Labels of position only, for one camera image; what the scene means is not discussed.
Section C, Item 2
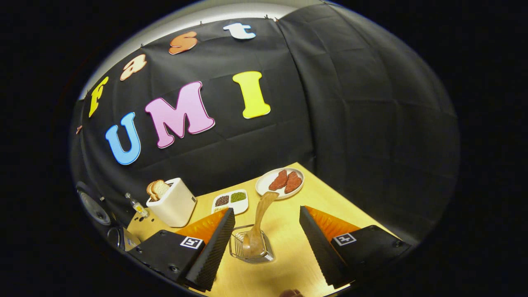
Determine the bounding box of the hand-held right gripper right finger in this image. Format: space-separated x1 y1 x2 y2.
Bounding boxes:
299 205 413 290

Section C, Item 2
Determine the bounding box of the round white plate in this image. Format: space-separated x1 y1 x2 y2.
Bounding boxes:
255 167 305 200

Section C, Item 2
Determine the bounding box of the small clear bottle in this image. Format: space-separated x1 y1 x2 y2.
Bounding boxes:
125 192 149 219

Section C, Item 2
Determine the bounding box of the wooden spoon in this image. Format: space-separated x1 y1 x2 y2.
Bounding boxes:
241 191 281 259

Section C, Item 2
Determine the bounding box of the white divided dish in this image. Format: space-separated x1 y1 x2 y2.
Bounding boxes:
211 189 250 216

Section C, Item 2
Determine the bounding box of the white toaster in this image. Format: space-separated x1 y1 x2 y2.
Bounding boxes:
146 177 198 229

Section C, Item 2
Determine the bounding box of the wire chopstick holder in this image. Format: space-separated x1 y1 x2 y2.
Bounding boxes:
229 224 275 264

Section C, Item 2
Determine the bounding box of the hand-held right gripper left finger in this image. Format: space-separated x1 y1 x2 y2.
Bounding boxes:
127 207 237 293

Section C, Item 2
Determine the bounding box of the red meat slice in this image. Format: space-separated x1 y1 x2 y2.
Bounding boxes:
268 169 289 192
283 171 303 195

